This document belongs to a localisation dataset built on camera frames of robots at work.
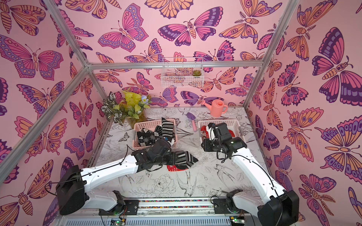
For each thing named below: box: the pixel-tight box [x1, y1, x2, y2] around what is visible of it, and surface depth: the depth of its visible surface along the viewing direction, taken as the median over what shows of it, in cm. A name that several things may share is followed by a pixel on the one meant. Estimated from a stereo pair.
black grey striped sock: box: [174, 150, 199, 170], surface depth 84 cm
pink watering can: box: [200, 98, 229, 118], surface depth 112 cm
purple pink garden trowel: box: [186, 112, 198, 133], surface depth 114 cm
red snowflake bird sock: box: [166, 164, 188, 172], surface depth 88 cm
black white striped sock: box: [161, 117, 175, 139], surface depth 102 cm
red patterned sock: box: [200, 125, 210, 140], surface depth 100 cm
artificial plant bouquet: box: [100, 90, 152, 128], surface depth 94 cm
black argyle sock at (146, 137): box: [136, 128, 156, 147], surface depth 100 cm
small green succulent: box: [192, 69, 202, 77], surface depth 94 cm
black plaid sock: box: [153, 125, 164, 140], surface depth 102 cm
